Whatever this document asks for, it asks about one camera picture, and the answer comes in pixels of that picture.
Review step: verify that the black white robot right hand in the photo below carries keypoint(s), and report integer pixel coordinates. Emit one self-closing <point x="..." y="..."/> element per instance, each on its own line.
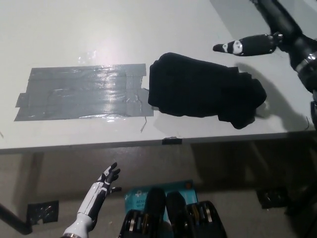
<point x="257" y="44"/>

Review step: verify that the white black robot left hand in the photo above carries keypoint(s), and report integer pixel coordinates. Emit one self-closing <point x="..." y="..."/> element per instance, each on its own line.
<point x="97" y="196"/>

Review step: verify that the black t-shirt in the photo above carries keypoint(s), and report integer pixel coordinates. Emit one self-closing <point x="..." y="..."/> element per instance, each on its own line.
<point x="198" y="89"/>

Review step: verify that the teal cardboard router box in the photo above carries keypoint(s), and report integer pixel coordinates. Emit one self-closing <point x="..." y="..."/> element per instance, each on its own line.
<point x="136" y="198"/>

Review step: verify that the black floor tape patch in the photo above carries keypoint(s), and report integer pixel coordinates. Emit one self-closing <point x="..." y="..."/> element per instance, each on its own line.
<point x="271" y="198"/>
<point x="43" y="212"/>

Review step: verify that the gray duct tape patch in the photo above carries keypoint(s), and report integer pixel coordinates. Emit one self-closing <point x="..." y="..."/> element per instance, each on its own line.
<point x="84" y="94"/>

